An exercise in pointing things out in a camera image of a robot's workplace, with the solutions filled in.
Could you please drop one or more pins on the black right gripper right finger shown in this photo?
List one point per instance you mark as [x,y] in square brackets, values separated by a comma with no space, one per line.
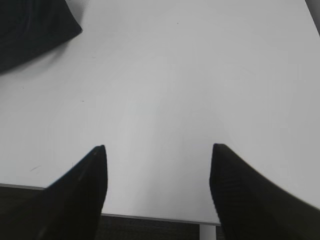
[251,207]

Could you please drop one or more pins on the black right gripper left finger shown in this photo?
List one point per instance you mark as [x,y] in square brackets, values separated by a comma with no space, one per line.
[70,208]

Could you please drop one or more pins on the dark blue insulated lunch bag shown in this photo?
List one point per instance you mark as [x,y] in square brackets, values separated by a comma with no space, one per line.
[30,28]

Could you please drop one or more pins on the white table leg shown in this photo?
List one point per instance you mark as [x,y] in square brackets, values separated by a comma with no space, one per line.
[207,232]

